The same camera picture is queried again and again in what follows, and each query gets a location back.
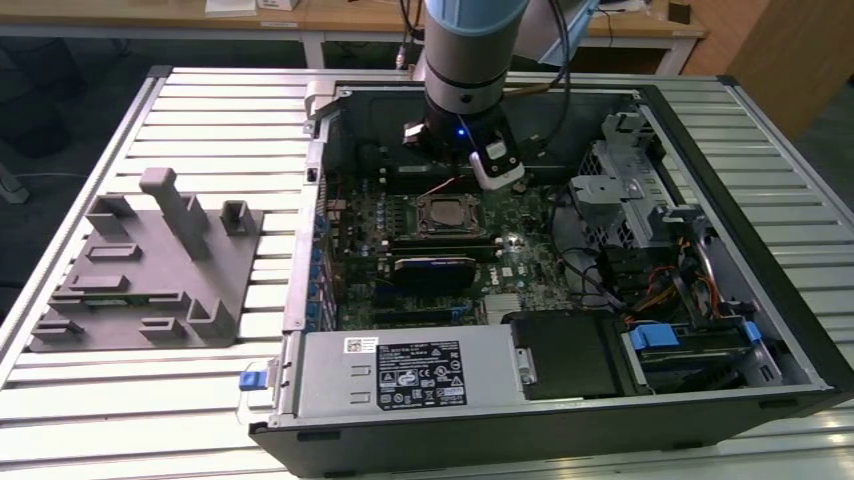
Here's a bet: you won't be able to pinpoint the CPU socket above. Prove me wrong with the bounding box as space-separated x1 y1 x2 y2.
414 194 486 239

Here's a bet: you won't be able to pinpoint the RAM slot black latches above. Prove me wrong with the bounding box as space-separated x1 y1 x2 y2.
381 182 483 193
390 236 499 246
379 171 473 180
393 252 502 263
391 241 499 252

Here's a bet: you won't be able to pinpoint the grey metal drive cage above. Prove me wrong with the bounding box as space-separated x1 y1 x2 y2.
566 112 713 251

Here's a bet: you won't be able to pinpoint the small black graphics card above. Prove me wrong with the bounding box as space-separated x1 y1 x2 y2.
389 254 481 292

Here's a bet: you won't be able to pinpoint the green motherboard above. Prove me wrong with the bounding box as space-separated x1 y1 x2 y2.
314 167 606 335

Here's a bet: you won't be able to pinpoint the silver chipset heatsink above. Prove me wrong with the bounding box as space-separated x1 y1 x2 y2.
482 293 527 317

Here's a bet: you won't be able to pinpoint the wooden desk white legs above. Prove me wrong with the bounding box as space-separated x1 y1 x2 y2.
0 0 710 76

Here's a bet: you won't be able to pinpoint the black plastic shroud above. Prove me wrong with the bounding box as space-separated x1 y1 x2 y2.
501 308 654 402

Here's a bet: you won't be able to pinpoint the hard disk in blue carrier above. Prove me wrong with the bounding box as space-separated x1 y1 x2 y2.
624 319 766 397

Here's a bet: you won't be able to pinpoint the silver power supply unit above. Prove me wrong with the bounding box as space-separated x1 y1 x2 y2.
270 328 540 420

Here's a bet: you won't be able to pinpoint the grey plastic parts rack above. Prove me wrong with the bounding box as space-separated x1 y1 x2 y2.
27 167 266 354

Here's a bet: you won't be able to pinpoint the wooden cabinet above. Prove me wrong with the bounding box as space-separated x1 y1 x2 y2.
684 0 854 144

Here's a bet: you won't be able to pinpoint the black open PC case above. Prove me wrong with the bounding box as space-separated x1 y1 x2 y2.
246 73 854 479

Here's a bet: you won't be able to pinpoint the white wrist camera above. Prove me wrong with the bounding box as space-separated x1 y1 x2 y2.
466 130 527 192

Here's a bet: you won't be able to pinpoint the black cable brass plug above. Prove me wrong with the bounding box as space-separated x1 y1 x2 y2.
501 0 574 97

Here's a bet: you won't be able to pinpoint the black cable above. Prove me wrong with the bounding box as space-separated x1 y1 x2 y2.
533 0 574 151

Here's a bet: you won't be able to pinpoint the grey case hinge bracket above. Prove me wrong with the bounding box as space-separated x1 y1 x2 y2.
303 79 343 137

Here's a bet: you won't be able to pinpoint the yellow orange wire bundle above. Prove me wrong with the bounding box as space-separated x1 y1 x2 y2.
630 284 677 315

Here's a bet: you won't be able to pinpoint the orange data cable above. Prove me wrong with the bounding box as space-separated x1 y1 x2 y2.
704 277 726 321

